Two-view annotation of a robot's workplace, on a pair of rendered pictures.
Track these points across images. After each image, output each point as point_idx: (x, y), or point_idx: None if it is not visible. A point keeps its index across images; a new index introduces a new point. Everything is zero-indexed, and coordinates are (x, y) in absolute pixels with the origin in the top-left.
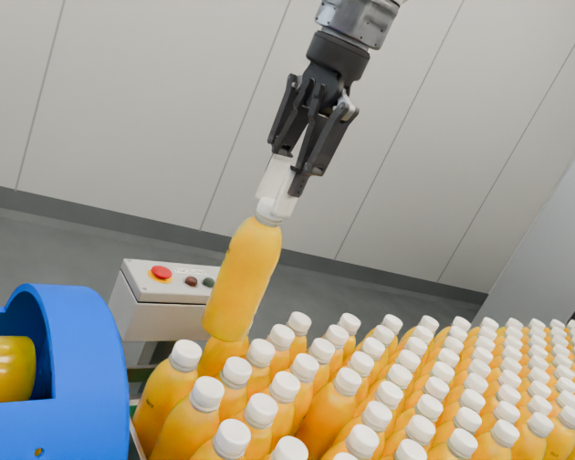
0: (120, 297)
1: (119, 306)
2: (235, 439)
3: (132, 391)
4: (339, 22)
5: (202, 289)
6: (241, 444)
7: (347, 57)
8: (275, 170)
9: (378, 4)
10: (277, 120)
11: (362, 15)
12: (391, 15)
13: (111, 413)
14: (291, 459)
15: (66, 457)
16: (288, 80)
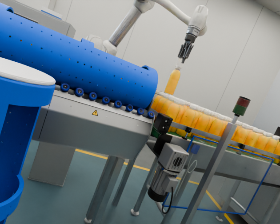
0: None
1: None
2: (172, 96)
3: None
4: (190, 31)
5: None
6: (173, 97)
7: (191, 37)
8: (178, 60)
9: (196, 28)
10: (179, 52)
11: (193, 30)
12: (198, 30)
13: (156, 75)
14: (182, 101)
15: (150, 77)
16: (181, 45)
